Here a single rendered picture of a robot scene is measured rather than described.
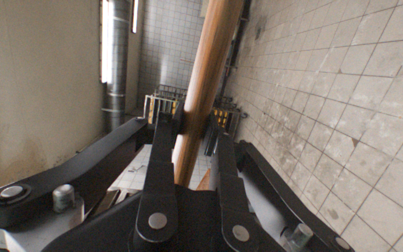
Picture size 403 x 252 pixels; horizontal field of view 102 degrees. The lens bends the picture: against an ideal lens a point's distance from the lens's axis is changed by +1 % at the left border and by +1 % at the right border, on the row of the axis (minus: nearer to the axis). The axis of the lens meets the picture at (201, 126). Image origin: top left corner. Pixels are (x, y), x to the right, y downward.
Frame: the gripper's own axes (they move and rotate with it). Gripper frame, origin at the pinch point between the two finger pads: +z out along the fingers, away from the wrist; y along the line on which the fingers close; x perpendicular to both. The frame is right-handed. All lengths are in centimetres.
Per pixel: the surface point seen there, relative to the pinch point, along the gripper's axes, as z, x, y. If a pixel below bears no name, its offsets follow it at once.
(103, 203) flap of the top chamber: 126, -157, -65
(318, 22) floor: 164, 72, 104
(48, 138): 161, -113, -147
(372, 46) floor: 97, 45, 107
